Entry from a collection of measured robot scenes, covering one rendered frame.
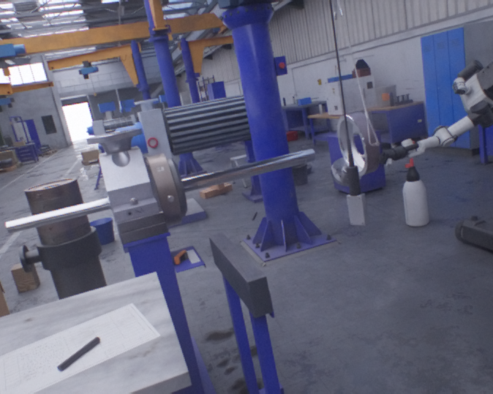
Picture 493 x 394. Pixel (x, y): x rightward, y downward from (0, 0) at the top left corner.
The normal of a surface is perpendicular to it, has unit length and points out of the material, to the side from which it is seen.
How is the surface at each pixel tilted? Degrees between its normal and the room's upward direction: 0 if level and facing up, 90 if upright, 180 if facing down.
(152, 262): 90
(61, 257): 90
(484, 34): 90
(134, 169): 45
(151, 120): 90
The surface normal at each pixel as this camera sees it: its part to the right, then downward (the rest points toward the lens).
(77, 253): 0.54, 0.11
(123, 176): 0.11, -0.55
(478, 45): 0.30, 0.18
